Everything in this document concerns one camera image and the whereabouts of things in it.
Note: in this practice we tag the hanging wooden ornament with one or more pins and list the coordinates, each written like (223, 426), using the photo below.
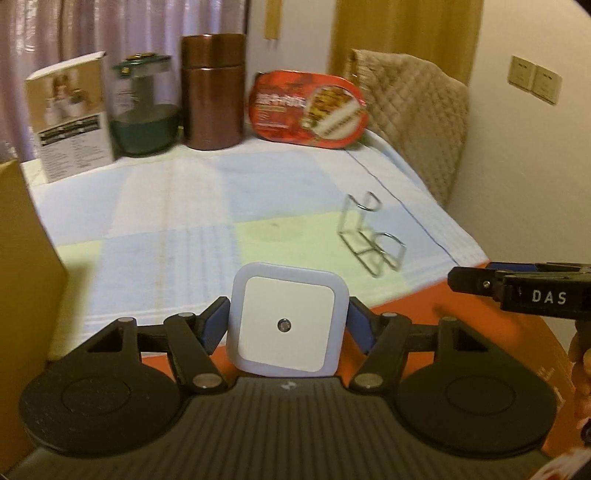
(272, 18)

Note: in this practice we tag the red oval meal pack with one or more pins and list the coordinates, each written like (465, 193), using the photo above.
(286, 110)

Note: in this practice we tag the brown cylindrical canister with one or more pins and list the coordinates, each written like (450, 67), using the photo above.
(212, 92)

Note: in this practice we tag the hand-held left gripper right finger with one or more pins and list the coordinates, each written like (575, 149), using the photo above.
(360, 324)

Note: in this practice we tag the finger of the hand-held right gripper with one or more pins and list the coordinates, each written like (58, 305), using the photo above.
(512, 267)
(475, 282)

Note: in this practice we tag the checked pastel tablecloth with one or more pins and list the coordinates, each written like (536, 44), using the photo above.
(184, 207)

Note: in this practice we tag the red printed mat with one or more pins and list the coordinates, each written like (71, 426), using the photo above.
(508, 332)

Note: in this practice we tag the person's right hand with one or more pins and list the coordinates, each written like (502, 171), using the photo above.
(582, 350)

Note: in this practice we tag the pale purple curtain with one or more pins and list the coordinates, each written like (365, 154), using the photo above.
(92, 23)

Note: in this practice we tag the beige wall socket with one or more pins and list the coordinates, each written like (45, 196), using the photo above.
(522, 73)
(547, 84)

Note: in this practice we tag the white product box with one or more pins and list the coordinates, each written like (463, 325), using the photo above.
(69, 138)

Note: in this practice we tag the cardboard box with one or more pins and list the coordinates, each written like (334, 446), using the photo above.
(23, 277)

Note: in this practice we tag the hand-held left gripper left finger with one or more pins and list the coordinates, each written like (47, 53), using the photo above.
(217, 324)

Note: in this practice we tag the wooden door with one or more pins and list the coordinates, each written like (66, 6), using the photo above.
(406, 27)

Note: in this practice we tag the beige quilted chair cover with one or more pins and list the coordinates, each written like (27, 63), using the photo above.
(415, 115)

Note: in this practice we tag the white square night light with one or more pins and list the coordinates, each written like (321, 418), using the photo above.
(277, 350)

